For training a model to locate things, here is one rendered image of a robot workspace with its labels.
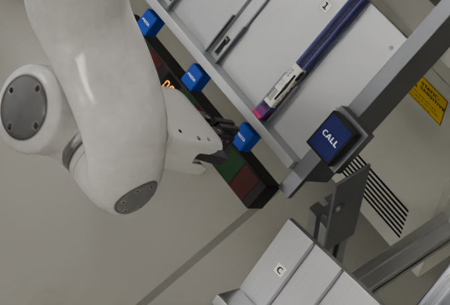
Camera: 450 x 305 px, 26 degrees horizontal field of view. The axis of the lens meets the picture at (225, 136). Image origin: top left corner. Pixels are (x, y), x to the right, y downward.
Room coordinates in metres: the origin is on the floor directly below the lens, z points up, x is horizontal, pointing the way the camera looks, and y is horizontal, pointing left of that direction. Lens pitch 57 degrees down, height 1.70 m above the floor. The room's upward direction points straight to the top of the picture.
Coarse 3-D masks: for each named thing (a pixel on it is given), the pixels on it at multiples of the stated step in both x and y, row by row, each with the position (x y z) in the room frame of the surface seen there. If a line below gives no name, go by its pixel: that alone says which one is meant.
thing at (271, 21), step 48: (192, 0) 0.84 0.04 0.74; (240, 0) 0.81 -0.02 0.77; (288, 0) 0.78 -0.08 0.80; (336, 0) 0.76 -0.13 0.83; (240, 48) 0.76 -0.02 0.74; (288, 48) 0.73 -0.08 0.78; (336, 48) 0.71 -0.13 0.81; (384, 48) 0.69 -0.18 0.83; (288, 96) 0.67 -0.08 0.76; (336, 96) 0.66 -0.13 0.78; (288, 144) 0.63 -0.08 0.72
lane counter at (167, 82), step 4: (168, 72) 0.77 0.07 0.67; (168, 76) 0.77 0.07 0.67; (172, 76) 0.77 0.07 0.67; (164, 80) 0.77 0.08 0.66; (168, 80) 0.77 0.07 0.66; (172, 80) 0.76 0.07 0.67; (176, 80) 0.76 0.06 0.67; (164, 84) 0.76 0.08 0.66; (168, 84) 0.76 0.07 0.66; (172, 84) 0.76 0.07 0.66; (176, 84) 0.76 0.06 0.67; (176, 88) 0.75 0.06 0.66
